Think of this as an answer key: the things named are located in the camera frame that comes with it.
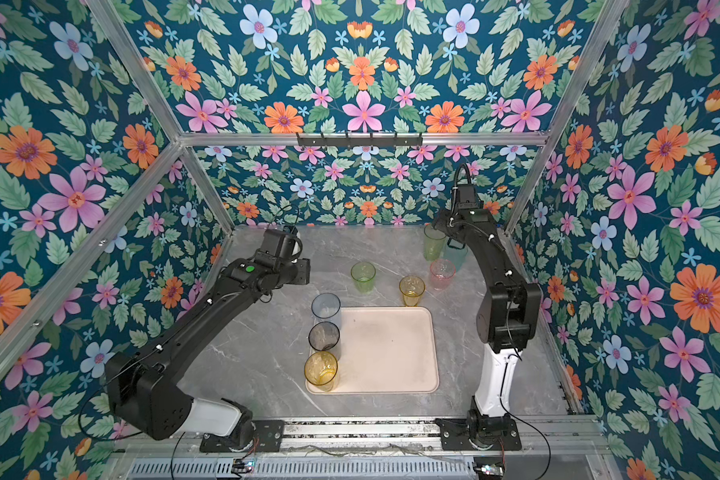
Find yellow tall glass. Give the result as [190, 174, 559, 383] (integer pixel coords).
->
[303, 351, 339, 392]

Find pink short glass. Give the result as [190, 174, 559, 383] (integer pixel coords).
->
[429, 258, 457, 290]

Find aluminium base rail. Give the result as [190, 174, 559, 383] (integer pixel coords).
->
[108, 415, 612, 466]

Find teal short glass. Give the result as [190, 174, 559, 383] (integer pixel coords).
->
[442, 242, 468, 271]

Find light green tall glass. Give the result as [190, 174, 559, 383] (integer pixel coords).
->
[423, 224, 447, 262]

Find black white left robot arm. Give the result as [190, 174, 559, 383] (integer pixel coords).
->
[105, 259, 311, 451]

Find yellow short glass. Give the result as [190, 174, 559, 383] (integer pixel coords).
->
[399, 275, 426, 307]

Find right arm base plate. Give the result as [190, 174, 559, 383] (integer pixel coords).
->
[435, 417, 522, 452]

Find grey tall glass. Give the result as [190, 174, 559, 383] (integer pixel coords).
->
[308, 321, 341, 358]

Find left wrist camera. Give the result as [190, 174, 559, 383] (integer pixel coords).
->
[254, 225, 303, 270]

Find beige plastic tray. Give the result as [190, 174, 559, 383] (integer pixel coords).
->
[305, 307, 439, 395]

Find green short glass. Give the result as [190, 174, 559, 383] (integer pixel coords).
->
[350, 261, 376, 294]

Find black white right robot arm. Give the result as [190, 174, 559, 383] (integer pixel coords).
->
[434, 208, 542, 449]

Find white vented cable duct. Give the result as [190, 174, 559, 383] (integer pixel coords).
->
[126, 457, 477, 479]

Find metal hook rail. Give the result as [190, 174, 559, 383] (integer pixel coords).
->
[296, 133, 424, 148]

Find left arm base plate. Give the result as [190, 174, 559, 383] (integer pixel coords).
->
[200, 420, 285, 454]

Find blue tall glass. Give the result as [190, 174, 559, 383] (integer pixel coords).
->
[311, 293, 342, 325]

